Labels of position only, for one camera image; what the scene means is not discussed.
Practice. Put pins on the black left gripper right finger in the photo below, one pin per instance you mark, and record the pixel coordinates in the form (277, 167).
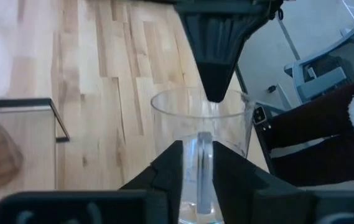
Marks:
(235, 180)

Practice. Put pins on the clear plastic mug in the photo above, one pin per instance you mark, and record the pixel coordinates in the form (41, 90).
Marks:
(170, 130)

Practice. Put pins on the grey furniture frame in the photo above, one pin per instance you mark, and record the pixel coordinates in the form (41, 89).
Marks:
(319, 79)

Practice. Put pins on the person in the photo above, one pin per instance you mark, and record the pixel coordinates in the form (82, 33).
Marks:
(319, 130)

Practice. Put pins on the wooden shelf with black frame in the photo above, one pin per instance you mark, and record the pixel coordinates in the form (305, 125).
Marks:
(40, 124)

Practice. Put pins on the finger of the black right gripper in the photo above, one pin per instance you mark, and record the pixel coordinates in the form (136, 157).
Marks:
(217, 46)

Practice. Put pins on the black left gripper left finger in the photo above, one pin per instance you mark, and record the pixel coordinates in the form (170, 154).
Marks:
(167, 174)

